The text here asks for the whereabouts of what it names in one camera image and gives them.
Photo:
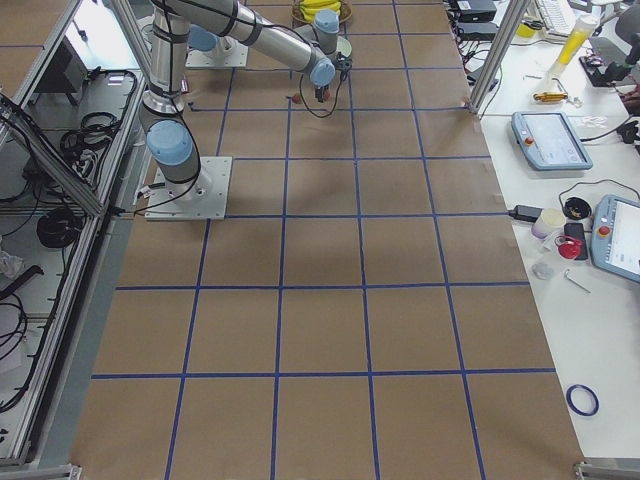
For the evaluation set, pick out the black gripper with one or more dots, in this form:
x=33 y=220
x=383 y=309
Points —
x=318 y=91

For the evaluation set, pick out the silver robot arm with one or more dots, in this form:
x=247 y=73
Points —
x=220 y=31

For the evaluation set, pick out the light green plate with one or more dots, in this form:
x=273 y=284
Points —
x=343 y=47

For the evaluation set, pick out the yellow banana bunch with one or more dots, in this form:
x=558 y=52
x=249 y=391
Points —
x=306 y=10

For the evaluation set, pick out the brown wicker basket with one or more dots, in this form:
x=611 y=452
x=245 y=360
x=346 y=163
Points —
x=345 y=14

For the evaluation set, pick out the upper teach pendant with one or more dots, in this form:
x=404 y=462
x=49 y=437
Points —
x=549 y=141

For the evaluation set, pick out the teach pendant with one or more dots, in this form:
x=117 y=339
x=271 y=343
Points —
x=549 y=141
x=614 y=241

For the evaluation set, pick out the black power brick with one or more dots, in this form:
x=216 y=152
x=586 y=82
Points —
x=525 y=213

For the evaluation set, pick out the white plastic cup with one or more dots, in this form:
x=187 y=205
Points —
x=549 y=220

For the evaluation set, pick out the yellow white bottle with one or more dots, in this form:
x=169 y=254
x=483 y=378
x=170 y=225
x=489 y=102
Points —
x=584 y=27

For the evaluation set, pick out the silver allen key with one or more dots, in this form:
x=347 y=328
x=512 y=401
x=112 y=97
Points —
x=568 y=276

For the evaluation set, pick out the lower teach pendant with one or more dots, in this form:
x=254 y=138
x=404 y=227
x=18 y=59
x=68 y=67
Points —
x=614 y=241

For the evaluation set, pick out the blue tape roll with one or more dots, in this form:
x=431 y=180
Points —
x=582 y=400

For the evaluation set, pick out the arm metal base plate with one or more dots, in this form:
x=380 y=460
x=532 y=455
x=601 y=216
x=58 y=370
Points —
x=206 y=200
x=227 y=54

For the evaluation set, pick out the aluminium frame post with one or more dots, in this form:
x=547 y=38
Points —
x=511 y=19

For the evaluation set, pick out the yellow handled screwdriver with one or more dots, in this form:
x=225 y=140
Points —
x=550 y=97

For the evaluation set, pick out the aluminium frame rail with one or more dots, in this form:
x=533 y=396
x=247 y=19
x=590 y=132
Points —
x=48 y=158

